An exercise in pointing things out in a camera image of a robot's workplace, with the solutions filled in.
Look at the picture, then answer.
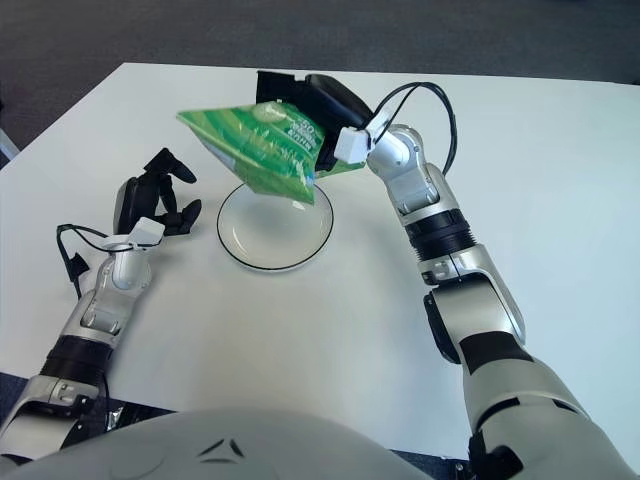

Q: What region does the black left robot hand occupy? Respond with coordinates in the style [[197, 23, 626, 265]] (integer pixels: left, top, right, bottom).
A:
[[113, 147, 203, 237]]

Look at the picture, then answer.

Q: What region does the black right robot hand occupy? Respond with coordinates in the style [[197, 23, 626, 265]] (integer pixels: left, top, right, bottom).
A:
[[254, 70, 374, 174]]

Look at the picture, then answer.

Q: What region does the green snack chips bag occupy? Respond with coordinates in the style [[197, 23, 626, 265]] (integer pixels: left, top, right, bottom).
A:
[[174, 99, 366, 205]]

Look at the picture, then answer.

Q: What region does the white plate black rim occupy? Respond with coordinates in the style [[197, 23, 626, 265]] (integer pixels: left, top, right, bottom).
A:
[[216, 182, 335, 274]]

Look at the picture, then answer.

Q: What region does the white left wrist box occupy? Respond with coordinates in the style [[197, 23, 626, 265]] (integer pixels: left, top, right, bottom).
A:
[[102, 216, 166, 254]]

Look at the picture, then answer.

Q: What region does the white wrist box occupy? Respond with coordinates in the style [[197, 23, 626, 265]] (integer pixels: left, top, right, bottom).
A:
[[102, 216, 166, 254], [334, 107, 394, 164]]

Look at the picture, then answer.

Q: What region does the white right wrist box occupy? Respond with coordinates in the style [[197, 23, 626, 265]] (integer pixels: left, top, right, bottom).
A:
[[334, 107, 394, 164]]

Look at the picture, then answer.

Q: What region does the white side table leg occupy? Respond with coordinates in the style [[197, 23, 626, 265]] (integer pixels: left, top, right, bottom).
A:
[[0, 124, 21, 161]]

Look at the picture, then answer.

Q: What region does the grey robot torso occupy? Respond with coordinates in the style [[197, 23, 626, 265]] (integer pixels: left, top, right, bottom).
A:
[[0, 407, 431, 480]]

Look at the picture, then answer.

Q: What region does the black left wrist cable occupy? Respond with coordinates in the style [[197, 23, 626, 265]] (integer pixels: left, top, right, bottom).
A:
[[55, 223, 119, 299]]

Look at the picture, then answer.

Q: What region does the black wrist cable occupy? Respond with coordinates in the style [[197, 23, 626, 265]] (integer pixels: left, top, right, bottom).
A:
[[55, 223, 119, 299], [374, 82, 459, 176]]

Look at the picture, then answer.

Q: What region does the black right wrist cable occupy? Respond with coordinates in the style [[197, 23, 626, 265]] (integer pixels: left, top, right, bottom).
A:
[[374, 82, 459, 176]]

